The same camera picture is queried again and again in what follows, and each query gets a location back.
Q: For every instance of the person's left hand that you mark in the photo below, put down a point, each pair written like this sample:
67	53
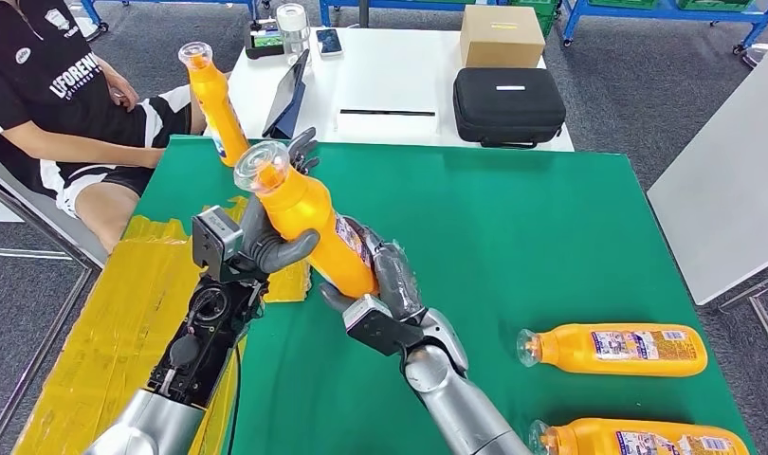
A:
120	91

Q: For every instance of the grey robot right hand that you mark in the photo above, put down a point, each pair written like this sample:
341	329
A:
396	282

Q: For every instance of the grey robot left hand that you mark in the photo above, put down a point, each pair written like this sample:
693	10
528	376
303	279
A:
261	251

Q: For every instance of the orange detergent bottle clear cap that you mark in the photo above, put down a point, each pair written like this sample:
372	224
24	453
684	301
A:
308	213
585	438
566	350
221	107

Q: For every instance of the person's right forearm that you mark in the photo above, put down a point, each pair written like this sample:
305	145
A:
76	147

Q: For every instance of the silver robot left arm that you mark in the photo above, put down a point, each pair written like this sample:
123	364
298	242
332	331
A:
189	351

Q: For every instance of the person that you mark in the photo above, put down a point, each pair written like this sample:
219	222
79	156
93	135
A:
38	88

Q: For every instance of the grey metal chair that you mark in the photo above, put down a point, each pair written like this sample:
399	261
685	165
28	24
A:
45	213

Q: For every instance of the black handheld screen device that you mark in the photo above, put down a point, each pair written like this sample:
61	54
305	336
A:
265	43

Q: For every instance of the tablet in blue cover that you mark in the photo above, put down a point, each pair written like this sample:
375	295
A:
285	97

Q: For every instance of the white flat box black slot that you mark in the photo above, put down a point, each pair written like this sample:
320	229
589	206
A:
388	127

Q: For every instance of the blue metal rack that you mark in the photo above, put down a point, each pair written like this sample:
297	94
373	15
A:
253	5
673	14
390	4

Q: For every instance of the clear glass jar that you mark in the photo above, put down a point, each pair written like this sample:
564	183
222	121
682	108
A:
292	28

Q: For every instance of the yellow tape patch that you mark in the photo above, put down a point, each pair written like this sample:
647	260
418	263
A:
95	339

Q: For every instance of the black zip case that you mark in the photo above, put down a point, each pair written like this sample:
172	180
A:
508	108

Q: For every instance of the black smartphone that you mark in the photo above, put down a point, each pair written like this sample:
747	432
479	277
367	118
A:
329	42

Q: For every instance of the white table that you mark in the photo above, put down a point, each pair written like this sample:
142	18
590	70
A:
390	66
723	182

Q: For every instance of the brown cardboard box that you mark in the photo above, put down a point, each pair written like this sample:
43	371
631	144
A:
502	39

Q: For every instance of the green plastic crate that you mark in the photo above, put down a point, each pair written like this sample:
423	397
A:
623	3
714	4
547	22

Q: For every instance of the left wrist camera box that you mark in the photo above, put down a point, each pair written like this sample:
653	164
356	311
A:
215	242

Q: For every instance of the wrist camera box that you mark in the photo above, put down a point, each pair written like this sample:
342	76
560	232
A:
374	326
215	242

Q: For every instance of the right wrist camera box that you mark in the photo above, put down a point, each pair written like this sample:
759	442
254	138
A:
374	326

